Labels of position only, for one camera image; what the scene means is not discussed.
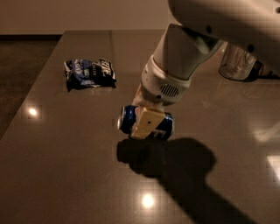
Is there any blue pepsi can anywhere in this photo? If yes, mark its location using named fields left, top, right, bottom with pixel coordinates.
left=117, top=105, right=174, bottom=140

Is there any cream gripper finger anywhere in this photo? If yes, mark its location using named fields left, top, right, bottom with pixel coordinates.
left=132, top=85, right=145, bottom=107
left=130, top=106, right=165, bottom=139

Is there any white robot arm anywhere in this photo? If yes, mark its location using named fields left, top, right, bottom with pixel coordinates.
left=129, top=0, right=280, bottom=139

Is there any crumpled blue chip bag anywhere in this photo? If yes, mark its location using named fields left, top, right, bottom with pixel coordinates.
left=64, top=59, right=116, bottom=91

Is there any clear cup with napkins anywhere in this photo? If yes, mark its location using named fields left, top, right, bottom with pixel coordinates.
left=218, top=43, right=256, bottom=81

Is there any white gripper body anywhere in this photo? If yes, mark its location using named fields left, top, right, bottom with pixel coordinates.
left=141, top=56, right=191, bottom=106

